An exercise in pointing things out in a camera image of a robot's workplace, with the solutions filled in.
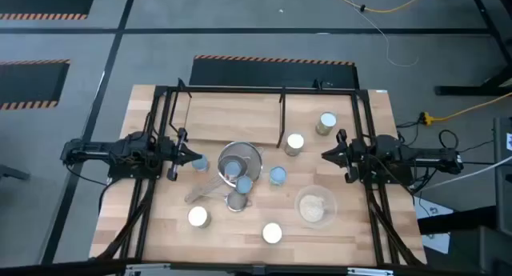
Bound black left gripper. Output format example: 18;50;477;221
159;127;204;182

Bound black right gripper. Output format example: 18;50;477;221
321;128;363;185

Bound short can teal white label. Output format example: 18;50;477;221
190;154;210;174

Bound tall tin can olive label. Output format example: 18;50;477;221
186;205;212;230
283;132;306;158
314;110;338;137

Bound short tin can grey lid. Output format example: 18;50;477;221
268;166;289;187

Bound pineapple rings tin can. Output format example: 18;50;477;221
234;174;254;195

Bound tall tin can colourful label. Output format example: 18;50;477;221
261;222;284;245

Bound medium metal mesh strainer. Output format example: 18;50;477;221
183;152;250;204

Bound large metal mesh strainer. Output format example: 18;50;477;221
183;140;266;205

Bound beige grain heap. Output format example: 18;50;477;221
298;194;326;224

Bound small metal mesh strainer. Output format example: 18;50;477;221
206;189;254;213

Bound black hazard-striped floor mat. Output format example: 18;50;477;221
188;54;360;90
0;58;71;111
0;0;98;21

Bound white paper sheet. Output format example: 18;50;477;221
413;194;452;255

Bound black table edge beam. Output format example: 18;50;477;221
0;258;512;276

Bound black floor stand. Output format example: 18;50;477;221
399;0;512;97

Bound black furniture block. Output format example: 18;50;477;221
418;206;512;276

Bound grey stand foot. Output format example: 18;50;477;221
0;163;31;182

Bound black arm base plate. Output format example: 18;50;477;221
106;146;164;180
357;150;414;186

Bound black metal rig frame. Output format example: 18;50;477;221
88;83;428;269

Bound yellow cable with plug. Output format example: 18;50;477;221
419;90;512;127

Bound thin white floor cable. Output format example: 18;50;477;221
342;0;420;68

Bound light grey hose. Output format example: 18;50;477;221
415;154;512;193

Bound yellow floor cable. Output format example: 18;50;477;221
322;0;433;14

